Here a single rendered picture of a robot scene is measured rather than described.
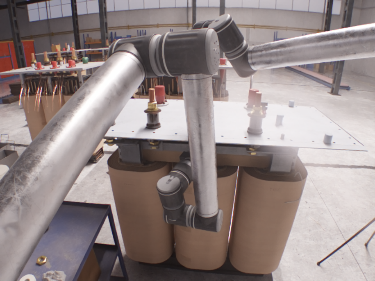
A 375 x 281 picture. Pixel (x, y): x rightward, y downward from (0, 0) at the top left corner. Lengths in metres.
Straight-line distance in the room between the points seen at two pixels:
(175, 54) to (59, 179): 0.47
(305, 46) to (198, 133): 0.48
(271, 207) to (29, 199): 1.29
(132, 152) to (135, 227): 0.59
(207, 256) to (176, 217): 0.77
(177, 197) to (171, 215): 0.12
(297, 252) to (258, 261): 0.73
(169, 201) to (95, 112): 0.56
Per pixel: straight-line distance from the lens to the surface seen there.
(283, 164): 1.37
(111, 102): 0.63
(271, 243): 1.72
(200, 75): 0.74
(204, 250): 1.75
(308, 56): 0.88
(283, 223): 1.61
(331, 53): 0.85
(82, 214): 1.49
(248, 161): 1.44
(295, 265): 2.40
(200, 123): 0.78
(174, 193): 0.98
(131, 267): 2.26
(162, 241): 1.81
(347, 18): 10.76
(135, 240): 1.83
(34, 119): 4.06
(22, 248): 0.50
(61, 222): 1.49
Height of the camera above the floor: 1.80
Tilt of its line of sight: 24 degrees down
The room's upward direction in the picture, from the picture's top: straight up
